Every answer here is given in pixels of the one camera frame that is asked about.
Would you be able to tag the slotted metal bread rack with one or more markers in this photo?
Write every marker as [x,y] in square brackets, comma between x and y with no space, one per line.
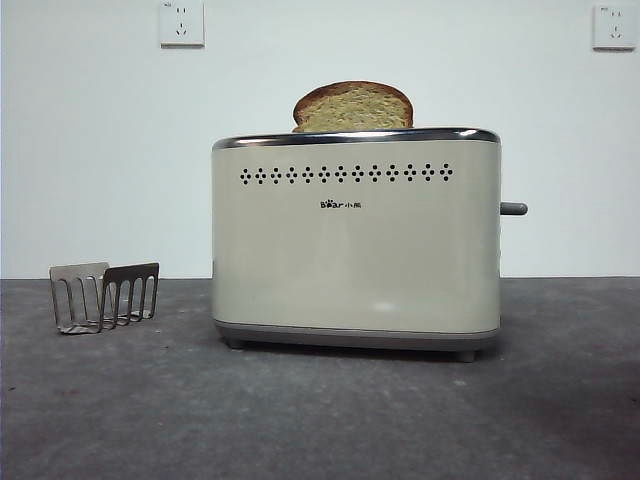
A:
[131,273]

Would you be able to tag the cream two-slot toaster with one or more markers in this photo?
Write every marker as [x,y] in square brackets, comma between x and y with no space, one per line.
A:
[350,250]

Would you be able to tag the grey toaster lever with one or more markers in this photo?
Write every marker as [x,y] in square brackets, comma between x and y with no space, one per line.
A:
[516,208]

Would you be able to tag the white wall socket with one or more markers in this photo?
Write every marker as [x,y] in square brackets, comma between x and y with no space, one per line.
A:
[611,27]
[182,25]

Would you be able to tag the brown-crusted bread slice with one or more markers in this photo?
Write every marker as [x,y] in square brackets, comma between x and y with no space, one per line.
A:
[352,112]

